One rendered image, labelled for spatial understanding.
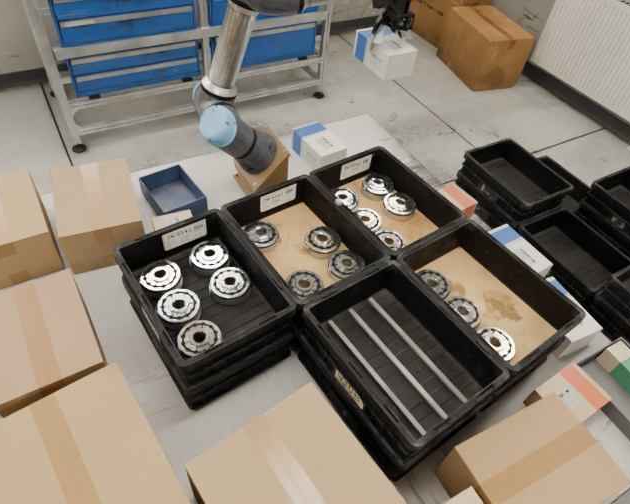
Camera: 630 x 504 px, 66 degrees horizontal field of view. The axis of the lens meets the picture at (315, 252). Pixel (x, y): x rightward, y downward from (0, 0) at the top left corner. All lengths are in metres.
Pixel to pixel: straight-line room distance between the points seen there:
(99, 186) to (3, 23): 2.35
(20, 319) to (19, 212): 0.38
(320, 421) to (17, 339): 0.71
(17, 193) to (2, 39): 2.31
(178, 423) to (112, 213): 0.62
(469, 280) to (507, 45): 2.88
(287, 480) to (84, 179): 1.07
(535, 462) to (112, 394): 0.89
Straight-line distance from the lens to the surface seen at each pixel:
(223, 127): 1.53
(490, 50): 4.05
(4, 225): 1.57
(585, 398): 1.45
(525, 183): 2.49
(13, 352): 1.28
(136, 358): 1.38
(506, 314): 1.42
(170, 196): 1.76
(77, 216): 1.52
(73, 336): 1.26
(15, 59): 3.94
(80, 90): 3.10
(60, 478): 1.07
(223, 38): 1.57
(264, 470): 1.01
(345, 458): 1.03
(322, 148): 1.84
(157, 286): 1.30
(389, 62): 1.75
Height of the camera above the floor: 1.86
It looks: 48 degrees down
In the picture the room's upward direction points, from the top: 8 degrees clockwise
